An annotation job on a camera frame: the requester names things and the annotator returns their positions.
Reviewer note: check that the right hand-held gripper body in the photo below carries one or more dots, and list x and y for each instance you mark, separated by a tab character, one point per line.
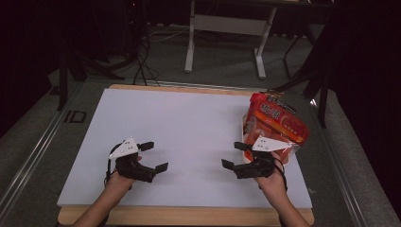
258	168

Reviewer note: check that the white divided container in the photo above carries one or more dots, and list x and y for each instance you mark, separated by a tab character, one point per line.
243	132

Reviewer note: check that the metal floor rail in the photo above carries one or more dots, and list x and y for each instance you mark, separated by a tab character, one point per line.
34	151
340	170

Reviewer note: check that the orange snack bag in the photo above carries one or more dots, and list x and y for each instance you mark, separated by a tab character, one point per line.
277	123

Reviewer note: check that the black floor plate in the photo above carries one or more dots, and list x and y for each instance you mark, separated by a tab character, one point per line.
75	116

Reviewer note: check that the black metal stand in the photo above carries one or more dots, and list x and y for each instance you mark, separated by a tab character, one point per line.
63	78

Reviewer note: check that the black chair frame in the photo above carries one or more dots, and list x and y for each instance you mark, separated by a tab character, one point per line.
321	94

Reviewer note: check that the white table sheet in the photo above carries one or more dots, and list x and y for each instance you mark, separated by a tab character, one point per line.
176	126

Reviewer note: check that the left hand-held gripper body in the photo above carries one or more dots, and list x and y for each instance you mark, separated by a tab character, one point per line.
134	168

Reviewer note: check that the white desk frame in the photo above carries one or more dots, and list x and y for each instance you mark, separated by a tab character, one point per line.
227	25

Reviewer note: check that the person's left hand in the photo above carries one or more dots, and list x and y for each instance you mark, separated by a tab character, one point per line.
121	183

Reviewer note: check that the person's right hand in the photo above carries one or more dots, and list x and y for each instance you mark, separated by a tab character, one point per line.
272	186

